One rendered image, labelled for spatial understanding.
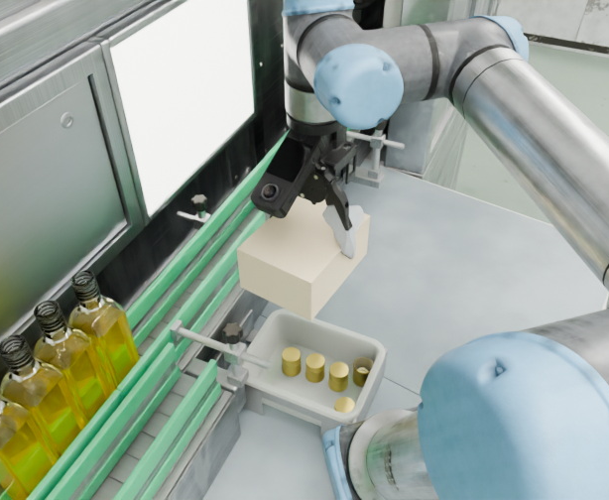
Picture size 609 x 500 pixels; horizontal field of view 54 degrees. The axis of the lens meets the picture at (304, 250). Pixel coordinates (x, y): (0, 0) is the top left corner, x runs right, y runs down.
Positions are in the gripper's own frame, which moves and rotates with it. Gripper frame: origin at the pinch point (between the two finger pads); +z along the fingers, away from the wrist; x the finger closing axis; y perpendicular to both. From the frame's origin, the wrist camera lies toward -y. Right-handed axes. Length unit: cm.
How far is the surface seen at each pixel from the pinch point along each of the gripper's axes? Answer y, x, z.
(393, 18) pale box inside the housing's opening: 80, 26, -1
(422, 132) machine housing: 72, 11, 22
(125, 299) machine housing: -6.4, 36.7, 27.6
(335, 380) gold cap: 0.9, -5.8, 30.0
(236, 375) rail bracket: -13.0, 4.2, 19.7
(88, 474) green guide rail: -36.9, 10.2, 18.1
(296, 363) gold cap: 0.1, 1.9, 29.8
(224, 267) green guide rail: 1.4, 17.4, 15.2
